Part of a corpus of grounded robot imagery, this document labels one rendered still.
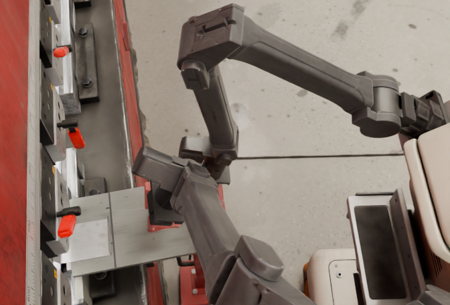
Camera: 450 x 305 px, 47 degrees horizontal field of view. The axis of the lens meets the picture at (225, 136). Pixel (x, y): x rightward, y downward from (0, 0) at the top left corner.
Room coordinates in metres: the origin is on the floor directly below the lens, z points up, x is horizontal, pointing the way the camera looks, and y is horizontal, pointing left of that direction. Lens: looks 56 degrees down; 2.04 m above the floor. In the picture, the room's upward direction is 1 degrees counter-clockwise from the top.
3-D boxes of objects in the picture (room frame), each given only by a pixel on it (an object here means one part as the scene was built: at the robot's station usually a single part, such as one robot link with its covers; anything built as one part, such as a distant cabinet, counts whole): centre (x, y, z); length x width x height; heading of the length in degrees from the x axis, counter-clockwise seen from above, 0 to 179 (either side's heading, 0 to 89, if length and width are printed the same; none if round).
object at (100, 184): (0.48, 0.30, 0.89); 0.30 x 0.05 x 0.03; 11
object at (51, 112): (0.60, 0.38, 1.21); 0.15 x 0.09 x 0.17; 11
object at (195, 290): (0.62, 0.08, 0.13); 0.10 x 0.10 x 0.01; 4
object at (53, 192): (0.41, 0.35, 1.21); 0.15 x 0.09 x 0.17; 11
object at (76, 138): (0.60, 0.32, 1.15); 0.04 x 0.02 x 0.10; 101
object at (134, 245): (0.46, 0.21, 1.00); 0.26 x 0.18 x 0.01; 101
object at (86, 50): (1.04, 0.41, 0.89); 0.30 x 0.05 x 0.03; 11
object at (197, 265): (0.62, 0.08, 0.39); 0.05 x 0.05 x 0.54; 4
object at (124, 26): (1.47, 0.39, 0.59); 0.15 x 0.02 x 0.07; 11
